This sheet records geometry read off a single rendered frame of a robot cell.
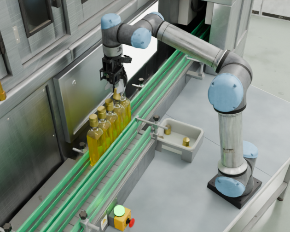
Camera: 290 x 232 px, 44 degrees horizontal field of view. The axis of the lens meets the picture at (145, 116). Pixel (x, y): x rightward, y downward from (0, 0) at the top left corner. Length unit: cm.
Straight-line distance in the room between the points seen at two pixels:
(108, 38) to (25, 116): 42
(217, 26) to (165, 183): 105
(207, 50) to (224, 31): 94
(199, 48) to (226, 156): 42
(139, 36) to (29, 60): 39
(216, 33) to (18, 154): 143
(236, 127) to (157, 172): 59
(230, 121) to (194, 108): 87
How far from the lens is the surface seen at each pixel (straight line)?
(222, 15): 226
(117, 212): 152
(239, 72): 127
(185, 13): 248
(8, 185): 146
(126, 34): 133
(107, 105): 152
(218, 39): 233
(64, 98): 147
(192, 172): 179
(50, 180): 162
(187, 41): 138
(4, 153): 137
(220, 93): 122
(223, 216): 166
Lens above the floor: 209
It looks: 40 degrees down
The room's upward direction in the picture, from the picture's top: straight up
